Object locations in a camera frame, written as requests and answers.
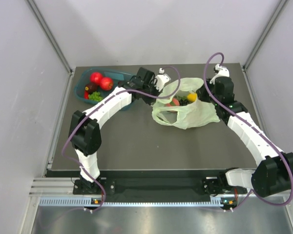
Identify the yellow lemon fruit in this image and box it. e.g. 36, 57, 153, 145
187, 93, 197, 102

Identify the green plastic bag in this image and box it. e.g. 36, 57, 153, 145
152, 78, 220, 130

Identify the pink peach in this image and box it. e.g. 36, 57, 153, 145
166, 98, 180, 107

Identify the dark blue grape bunch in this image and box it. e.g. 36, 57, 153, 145
177, 97, 190, 106

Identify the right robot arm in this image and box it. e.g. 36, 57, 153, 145
196, 76, 293, 197

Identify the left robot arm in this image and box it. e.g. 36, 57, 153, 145
68, 67, 170, 193

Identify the red apple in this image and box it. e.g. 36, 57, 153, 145
99, 77, 113, 91

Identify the green grape bunch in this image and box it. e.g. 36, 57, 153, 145
88, 91, 103, 102

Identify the dark purple mangosteen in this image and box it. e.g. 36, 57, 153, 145
85, 82, 98, 94

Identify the red chili pepper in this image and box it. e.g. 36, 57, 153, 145
84, 91, 89, 99

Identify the teal plastic basket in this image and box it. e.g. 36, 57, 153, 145
73, 67, 133, 105

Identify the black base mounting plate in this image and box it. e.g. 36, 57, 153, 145
73, 176, 246, 196

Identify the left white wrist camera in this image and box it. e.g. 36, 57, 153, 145
154, 68, 171, 92

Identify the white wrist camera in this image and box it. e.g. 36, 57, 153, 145
154, 68, 171, 92
209, 63, 230, 85

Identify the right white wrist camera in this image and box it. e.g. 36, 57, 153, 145
209, 63, 230, 85

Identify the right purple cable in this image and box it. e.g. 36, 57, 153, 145
204, 52, 293, 213

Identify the purple cable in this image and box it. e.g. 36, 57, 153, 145
61, 66, 181, 213
204, 52, 293, 213

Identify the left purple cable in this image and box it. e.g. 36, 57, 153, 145
61, 66, 181, 213

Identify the right aluminium frame post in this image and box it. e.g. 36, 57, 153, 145
242, 0, 289, 72

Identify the aluminium frame post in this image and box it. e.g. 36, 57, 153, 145
25, 0, 73, 74
242, 0, 289, 72

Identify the grey slotted cable duct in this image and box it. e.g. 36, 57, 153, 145
39, 197, 224, 207

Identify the left aluminium frame post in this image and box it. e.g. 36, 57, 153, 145
25, 0, 73, 74

